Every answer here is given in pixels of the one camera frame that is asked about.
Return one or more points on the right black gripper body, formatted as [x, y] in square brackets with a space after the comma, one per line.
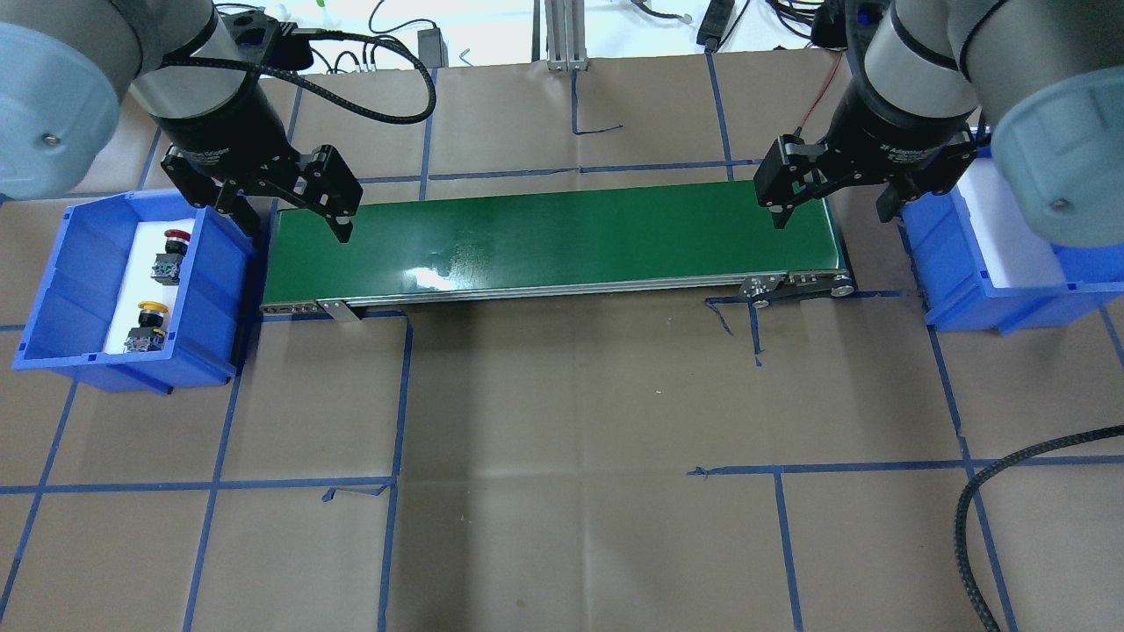
[882, 127]

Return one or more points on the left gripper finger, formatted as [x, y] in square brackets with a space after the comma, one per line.
[230, 201]
[320, 182]

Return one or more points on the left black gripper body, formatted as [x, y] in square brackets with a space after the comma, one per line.
[221, 130]

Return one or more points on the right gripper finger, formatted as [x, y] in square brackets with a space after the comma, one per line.
[892, 200]
[791, 174]

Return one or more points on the red push button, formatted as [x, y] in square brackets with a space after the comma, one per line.
[167, 266]

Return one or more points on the yellow push button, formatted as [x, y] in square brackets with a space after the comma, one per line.
[150, 334]

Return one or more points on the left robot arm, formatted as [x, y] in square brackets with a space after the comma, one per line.
[67, 66]

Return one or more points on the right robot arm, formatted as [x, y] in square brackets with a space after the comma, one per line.
[1037, 83]

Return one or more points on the green conveyor belt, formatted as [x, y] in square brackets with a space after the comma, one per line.
[556, 244]

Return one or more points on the right blue bin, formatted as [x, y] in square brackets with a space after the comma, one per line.
[982, 267]

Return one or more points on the blue bin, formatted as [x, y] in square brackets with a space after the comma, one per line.
[982, 267]
[76, 298]

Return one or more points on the white foam left bin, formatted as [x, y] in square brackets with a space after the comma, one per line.
[137, 285]

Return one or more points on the white foam bin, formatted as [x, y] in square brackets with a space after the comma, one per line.
[1014, 256]
[137, 285]

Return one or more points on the white foam right bin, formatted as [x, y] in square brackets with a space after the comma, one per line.
[1014, 256]

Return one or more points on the black power adapter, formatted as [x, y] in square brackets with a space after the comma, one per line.
[432, 48]

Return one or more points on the left blue bin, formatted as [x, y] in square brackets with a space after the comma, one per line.
[76, 298]

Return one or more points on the aluminium profile post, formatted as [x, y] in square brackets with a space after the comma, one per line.
[565, 35]

